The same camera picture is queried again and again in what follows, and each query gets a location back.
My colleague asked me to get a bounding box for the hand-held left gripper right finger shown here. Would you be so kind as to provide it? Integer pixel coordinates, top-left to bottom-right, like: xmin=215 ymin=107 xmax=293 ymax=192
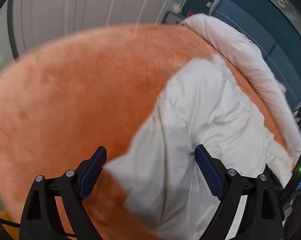
xmin=195 ymin=144 xmax=284 ymax=240

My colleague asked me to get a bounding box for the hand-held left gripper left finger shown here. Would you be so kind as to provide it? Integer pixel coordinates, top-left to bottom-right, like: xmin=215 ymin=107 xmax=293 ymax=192
xmin=19 ymin=145 xmax=108 ymax=240

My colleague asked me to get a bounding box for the white quilted jacket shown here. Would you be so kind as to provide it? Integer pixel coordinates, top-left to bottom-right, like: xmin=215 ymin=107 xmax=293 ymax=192
xmin=106 ymin=54 xmax=294 ymax=240

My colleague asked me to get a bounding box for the orange plush bed blanket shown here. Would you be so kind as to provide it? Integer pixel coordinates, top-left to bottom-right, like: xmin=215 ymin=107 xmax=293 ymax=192
xmin=0 ymin=24 xmax=291 ymax=240

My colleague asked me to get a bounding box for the blue padded headboard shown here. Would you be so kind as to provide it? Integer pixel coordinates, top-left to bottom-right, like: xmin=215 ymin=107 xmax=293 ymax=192
xmin=210 ymin=0 xmax=301 ymax=115

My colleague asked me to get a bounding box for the dark nightstand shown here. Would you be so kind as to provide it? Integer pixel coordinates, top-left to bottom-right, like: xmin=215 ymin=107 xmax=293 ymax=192
xmin=163 ymin=11 xmax=188 ymax=26

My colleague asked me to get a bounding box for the white panelled wardrobe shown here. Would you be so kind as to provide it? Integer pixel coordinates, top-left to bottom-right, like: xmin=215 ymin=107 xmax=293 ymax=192
xmin=0 ymin=0 xmax=198 ymax=65

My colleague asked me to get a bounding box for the black cable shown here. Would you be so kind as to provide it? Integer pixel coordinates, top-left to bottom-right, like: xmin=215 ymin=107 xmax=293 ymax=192
xmin=0 ymin=219 xmax=76 ymax=240

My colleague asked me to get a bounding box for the framed wall picture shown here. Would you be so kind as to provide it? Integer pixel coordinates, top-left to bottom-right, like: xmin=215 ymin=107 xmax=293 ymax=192
xmin=249 ymin=0 xmax=301 ymax=38

